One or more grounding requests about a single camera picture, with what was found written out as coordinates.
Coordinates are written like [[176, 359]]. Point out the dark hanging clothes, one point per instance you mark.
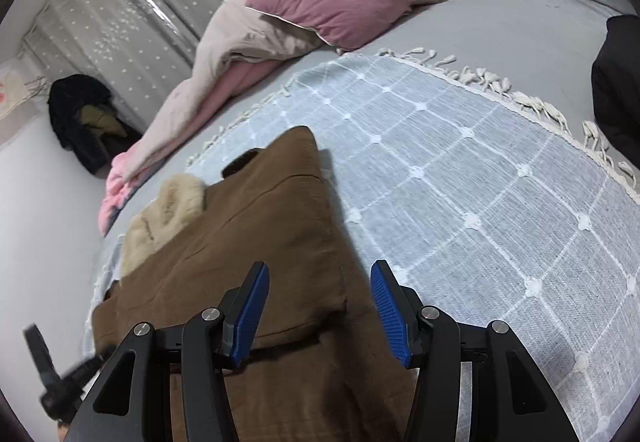
[[75, 121]]

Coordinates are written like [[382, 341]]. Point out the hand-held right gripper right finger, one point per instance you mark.
[[390, 317]]

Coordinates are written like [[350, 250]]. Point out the black folded cloth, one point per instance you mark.
[[617, 91]]

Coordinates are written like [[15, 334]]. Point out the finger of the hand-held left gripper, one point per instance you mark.
[[40, 354], [87, 367]]

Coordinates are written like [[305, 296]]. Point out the blue-grey checked fringed blanket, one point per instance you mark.
[[475, 171]]

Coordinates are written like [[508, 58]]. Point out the beige and pink duvet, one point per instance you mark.
[[200, 96]]

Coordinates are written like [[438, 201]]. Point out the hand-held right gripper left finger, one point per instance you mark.
[[250, 317]]

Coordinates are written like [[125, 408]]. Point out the brown coat with fur collar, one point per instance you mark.
[[280, 232]]

